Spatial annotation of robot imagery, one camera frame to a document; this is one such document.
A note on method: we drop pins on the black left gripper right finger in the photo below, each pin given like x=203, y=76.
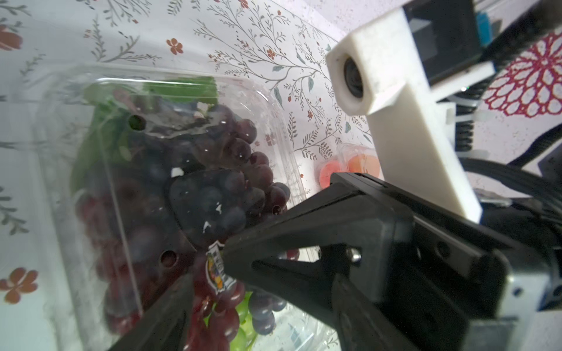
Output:
x=361, y=325

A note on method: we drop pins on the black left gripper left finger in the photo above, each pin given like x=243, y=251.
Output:
x=166, y=325

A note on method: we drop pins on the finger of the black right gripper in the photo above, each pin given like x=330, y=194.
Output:
x=354, y=228

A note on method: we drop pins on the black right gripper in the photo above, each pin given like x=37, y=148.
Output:
x=461, y=286

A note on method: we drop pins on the single round fruit sticker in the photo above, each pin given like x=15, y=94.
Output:
x=214, y=270

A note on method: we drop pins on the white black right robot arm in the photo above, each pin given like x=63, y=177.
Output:
x=521, y=205

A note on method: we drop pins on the clear box purple grapes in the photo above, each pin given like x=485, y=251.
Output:
x=139, y=172

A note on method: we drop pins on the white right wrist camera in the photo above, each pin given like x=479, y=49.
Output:
x=376, y=72

